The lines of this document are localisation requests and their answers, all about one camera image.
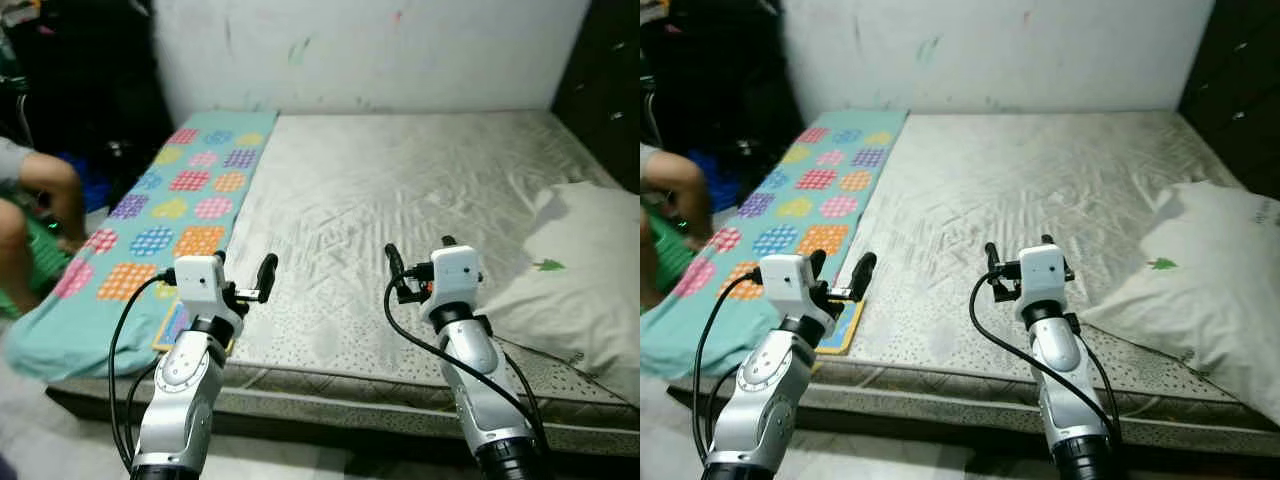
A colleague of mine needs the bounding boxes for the blue yellow children's book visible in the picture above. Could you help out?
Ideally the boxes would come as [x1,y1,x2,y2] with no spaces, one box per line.
[152,299,237,357]
[814,297,867,357]

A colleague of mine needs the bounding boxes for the black tufted headboard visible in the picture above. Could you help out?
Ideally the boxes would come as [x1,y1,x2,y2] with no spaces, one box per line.
[550,0,641,193]
[1178,0,1280,203]

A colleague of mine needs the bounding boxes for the dark blue item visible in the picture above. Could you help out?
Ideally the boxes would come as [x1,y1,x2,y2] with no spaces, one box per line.
[60,152,112,214]
[690,150,742,214]

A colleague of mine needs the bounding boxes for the green plastic stool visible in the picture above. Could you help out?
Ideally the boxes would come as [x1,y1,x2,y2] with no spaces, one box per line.
[24,214,74,297]
[650,210,697,297]

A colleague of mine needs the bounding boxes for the seated person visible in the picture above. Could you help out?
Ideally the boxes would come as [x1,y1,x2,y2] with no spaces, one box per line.
[640,145,714,313]
[0,135,87,313]

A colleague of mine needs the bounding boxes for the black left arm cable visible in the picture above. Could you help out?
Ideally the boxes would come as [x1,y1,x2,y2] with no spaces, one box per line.
[107,274,182,473]
[691,269,767,468]

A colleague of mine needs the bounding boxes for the white pillow with green tree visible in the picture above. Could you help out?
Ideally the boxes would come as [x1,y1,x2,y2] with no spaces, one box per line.
[480,182,641,403]
[1080,182,1280,428]

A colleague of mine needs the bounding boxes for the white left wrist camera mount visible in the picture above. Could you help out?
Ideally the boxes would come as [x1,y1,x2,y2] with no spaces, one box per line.
[172,254,247,323]
[757,254,833,319]

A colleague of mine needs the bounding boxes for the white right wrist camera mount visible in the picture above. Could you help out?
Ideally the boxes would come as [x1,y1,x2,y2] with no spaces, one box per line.
[427,246,484,327]
[1017,244,1070,323]

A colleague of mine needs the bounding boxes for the teal blanket with coloured shapes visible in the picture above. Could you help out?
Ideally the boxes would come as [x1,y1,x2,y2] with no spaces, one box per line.
[640,110,910,380]
[5,110,280,382]

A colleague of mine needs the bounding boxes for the grey quilted mattress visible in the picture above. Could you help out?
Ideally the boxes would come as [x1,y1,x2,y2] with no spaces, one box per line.
[45,108,641,461]
[668,108,1280,458]

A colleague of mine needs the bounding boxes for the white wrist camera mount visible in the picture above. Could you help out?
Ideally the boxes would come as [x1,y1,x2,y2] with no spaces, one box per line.
[1017,244,1070,323]
[172,254,247,323]
[427,246,484,327]
[757,254,833,319]

